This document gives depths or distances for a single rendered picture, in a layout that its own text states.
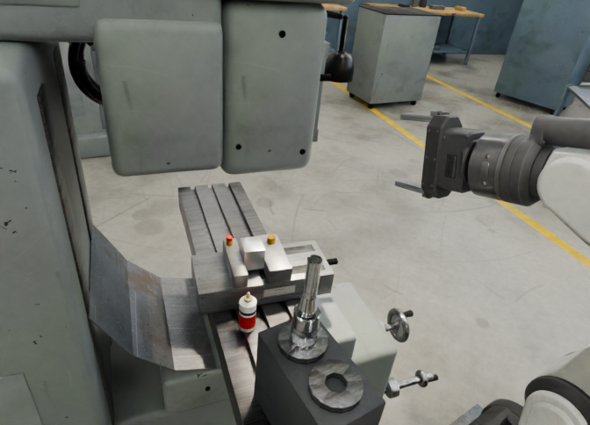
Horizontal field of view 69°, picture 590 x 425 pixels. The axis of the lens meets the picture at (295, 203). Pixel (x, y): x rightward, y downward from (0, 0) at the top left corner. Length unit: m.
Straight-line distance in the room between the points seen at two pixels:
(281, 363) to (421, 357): 1.64
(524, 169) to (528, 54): 6.33
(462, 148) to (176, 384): 0.80
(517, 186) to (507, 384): 1.93
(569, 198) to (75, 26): 0.66
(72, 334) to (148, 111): 0.40
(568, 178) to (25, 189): 0.66
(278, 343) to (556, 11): 6.31
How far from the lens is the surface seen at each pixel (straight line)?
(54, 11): 0.72
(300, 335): 0.76
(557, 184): 0.54
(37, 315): 0.82
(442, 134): 0.64
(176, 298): 1.24
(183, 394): 1.13
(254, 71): 0.77
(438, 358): 2.39
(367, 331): 1.39
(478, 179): 0.60
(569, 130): 0.58
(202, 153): 0.78
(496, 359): 2.53
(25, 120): 0.64
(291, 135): 0.83
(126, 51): 0.71
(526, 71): 6.91
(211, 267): 1.13
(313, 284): 0.69
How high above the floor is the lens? 1.72
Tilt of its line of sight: 32 degrees down
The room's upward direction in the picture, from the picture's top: 6 degrees clockwise
